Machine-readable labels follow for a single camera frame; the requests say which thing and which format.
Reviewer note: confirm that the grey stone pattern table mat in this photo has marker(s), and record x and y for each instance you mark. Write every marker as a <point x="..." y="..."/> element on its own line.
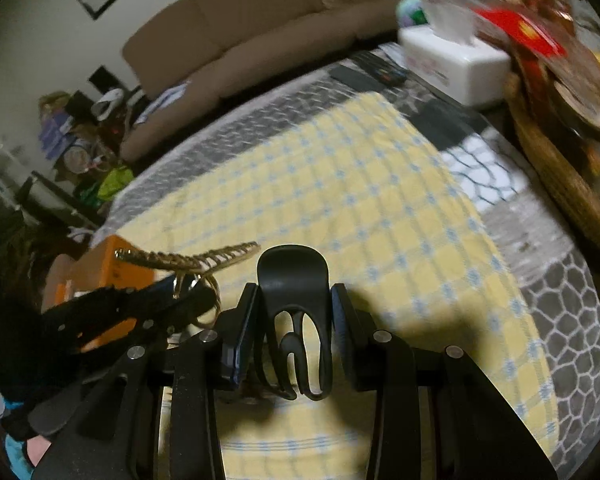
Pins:
<point x="520" y="218"/>

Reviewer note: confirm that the black plastic hair claw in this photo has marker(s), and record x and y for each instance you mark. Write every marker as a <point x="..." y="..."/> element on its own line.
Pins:
<point x="293" y="287"/>

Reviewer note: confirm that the orange cardboard box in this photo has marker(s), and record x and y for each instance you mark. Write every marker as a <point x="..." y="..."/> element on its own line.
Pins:
<point x="99" y="267"/>

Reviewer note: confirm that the black remote control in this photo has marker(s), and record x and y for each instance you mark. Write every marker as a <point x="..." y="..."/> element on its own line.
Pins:
<point x="385" y="72"/>

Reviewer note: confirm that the gold metal hair claw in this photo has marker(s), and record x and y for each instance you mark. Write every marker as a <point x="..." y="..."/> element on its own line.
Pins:
<point x="193" y="270"/>

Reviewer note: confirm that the person's left hand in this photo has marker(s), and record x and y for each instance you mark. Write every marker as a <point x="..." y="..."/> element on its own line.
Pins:
<point x="35" y="448"/>

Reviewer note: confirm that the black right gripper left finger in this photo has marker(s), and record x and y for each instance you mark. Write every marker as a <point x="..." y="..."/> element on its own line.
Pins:
<point x="237" y="328"/>

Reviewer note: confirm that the woven wicker basket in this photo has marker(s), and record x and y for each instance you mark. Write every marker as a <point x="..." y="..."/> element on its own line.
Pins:
<point x="567" y="188"/>

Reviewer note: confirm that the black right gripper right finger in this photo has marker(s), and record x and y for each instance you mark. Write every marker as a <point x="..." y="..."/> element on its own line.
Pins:
<point x="359" y="341"/>

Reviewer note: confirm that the yellow plaid table cloth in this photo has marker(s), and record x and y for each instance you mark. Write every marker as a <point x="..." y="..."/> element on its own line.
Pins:
<point x="363" y="187"/>

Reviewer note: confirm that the brown sofa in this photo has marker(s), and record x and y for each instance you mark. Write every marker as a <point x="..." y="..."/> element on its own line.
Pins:
<point x="217" y="49"/>

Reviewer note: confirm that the white tissue box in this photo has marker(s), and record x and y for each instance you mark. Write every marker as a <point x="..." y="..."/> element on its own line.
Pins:
<point x="472" y="74"/>

